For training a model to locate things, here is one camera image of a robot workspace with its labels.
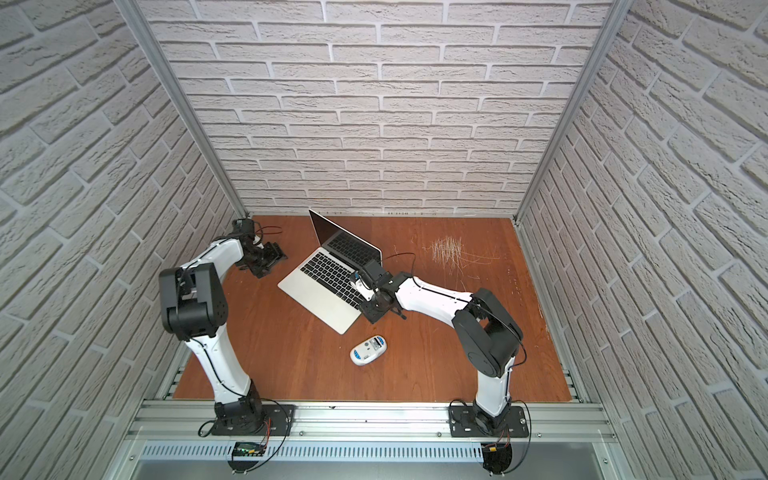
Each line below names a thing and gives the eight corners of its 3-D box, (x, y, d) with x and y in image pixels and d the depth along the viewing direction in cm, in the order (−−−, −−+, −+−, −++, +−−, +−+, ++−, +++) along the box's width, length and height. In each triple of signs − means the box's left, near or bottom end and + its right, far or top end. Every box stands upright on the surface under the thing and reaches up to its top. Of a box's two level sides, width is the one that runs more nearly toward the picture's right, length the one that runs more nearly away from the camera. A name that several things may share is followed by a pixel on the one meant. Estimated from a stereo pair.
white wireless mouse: (355, 369, 84) (354, 366, 81) (347, 353, 87) (346, 349, 84) (389, 349, 88) (389, 345, 85) (380, 334, 90) (380, 330, 88)
